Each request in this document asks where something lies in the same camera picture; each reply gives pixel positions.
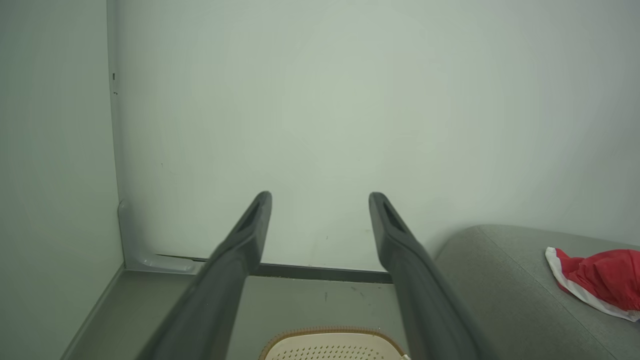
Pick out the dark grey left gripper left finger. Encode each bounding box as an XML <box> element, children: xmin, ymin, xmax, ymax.
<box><xmin>135</xmin><ymin>191</ymin><xmax>273</xmax><ymax>360</ymax></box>

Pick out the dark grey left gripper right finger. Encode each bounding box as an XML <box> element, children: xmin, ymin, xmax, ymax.
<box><xmin>368</xmin><ymin>192</ymin><xmax>496</xmax><ymax>360</ymax></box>

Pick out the red and white garment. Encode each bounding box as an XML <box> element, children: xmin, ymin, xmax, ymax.
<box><xmin>545</xmin><ymin>247</ymin><xmax>640</xmax><ymax>322</ymax></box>

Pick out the cream perforated laundry basket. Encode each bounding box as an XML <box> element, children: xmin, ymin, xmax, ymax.
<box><xmin>258</xmin><ymin>327</ymin><xmax>411</xmax><ymax>360</ymax></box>

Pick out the grey fabric sofa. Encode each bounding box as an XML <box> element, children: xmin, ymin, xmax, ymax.
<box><xmin>434</xmin><ymin>224</ymin><xmax>640</xmax><ymax>360</ymax></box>

